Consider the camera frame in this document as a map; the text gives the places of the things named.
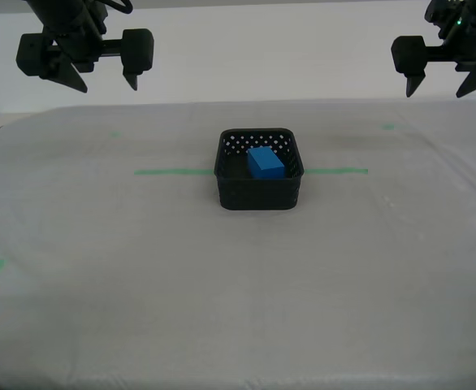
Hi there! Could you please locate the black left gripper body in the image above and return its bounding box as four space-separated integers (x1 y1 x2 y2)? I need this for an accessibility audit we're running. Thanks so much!
46 22 123 74

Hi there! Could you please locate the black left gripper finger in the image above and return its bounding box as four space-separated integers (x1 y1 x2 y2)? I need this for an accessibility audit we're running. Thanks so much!
15 32 89 94
120 28 155 92

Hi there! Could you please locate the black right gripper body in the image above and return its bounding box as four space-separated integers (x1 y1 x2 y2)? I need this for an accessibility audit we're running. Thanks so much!
426 24 476 73

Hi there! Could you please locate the blue rectangular block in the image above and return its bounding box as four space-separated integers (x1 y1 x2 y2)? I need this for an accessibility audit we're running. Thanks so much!
246 146 286 180

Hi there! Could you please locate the black perforated plastic basket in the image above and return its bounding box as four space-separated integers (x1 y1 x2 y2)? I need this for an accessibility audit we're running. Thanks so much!
213 128 306 211

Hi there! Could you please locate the long green tape strip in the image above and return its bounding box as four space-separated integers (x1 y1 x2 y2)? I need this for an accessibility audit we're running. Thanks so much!
134 167 370 177

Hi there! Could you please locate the white table cloth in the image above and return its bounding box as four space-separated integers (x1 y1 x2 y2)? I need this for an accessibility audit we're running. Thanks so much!
0 101 476 390

